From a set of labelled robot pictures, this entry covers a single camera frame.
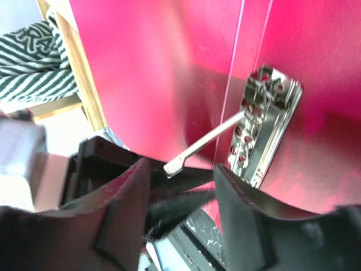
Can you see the red plastic clip folder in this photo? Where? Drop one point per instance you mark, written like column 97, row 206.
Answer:
column 167, row 72

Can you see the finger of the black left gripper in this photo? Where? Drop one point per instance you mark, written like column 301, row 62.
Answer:
column 168, row 211
column 103, row 174

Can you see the wooden tray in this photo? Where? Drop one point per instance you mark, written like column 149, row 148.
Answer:
column 79, row 64

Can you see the silver folder clip mechanism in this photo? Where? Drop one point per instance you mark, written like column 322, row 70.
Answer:
column 269, row 101

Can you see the white bottom paper sheet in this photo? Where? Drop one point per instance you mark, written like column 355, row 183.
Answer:
column 32, row 179

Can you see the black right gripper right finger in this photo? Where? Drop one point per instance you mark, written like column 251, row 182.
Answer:
column 263, row 233

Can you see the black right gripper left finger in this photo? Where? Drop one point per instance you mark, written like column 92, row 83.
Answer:
column 102, row 230

